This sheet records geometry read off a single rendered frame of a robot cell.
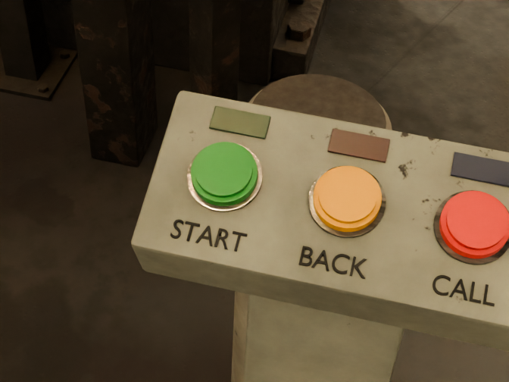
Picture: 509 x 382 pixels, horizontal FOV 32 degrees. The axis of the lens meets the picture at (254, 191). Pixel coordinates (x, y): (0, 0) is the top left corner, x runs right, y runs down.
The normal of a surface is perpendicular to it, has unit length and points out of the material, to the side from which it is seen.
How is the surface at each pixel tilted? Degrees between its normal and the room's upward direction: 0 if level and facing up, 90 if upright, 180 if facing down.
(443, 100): 0
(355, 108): 0
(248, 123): 20
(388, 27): 0
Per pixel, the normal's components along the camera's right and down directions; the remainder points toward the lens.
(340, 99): 0.04, -0.69
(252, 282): -0.23, 0.89
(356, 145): -0.04, -0.40
